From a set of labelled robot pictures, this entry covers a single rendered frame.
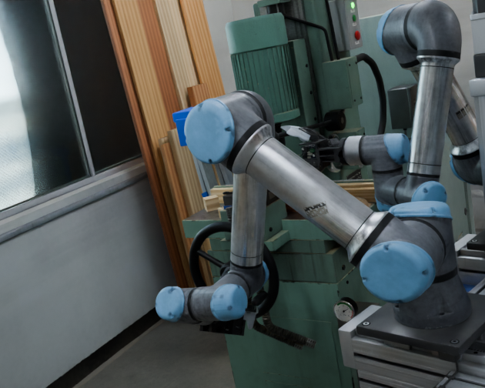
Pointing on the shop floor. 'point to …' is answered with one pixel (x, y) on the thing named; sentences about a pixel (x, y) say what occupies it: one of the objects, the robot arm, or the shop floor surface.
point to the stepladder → (206, 177)
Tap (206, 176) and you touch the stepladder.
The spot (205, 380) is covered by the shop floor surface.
